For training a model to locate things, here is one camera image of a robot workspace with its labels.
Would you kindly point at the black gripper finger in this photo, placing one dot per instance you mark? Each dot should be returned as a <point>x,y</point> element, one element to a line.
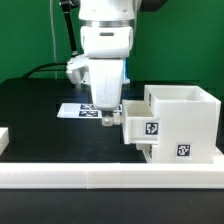
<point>107,118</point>

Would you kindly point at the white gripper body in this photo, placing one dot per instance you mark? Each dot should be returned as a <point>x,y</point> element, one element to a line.
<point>106,50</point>

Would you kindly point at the white drawer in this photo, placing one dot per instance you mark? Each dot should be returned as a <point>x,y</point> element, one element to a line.
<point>148,151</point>
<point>139,125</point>

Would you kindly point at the white drawer cabinet box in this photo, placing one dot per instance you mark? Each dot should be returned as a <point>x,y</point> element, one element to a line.
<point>188,119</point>

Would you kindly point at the white drawer front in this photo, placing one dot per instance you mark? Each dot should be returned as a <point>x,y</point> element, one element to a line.
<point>148,151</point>

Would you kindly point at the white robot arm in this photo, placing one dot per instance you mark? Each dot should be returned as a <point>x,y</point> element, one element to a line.
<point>114,13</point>

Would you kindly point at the white marker sheet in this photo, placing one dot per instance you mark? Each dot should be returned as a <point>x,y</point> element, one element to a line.
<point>79,111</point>

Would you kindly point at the white block left edge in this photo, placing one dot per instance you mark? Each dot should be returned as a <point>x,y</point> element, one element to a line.
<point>4,139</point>

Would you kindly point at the white corner fence rail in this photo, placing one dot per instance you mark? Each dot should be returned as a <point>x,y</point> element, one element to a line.
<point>112,175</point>

